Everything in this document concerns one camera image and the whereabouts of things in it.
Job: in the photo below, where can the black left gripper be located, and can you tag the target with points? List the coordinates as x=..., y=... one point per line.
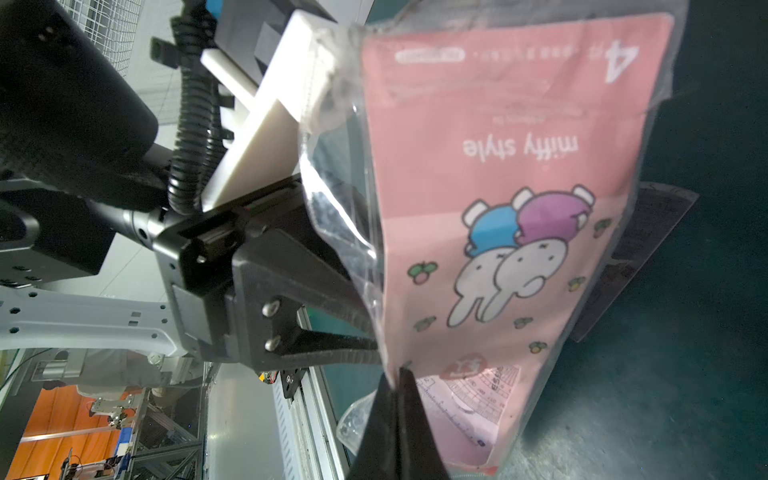
x=236, y=276

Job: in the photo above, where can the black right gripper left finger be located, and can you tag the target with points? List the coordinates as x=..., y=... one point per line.
x=377, y=457

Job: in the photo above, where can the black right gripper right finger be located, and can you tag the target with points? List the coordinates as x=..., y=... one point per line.
x=418, y=457

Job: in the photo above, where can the pink package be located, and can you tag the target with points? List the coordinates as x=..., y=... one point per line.
x=473, y=164

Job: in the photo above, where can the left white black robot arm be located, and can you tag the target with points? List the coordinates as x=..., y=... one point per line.
x=80, y=139

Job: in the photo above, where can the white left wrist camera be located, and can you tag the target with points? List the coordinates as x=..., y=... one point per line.
x=262, y=56

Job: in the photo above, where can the white wire basket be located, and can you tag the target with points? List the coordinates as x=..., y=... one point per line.
x=111, y=26

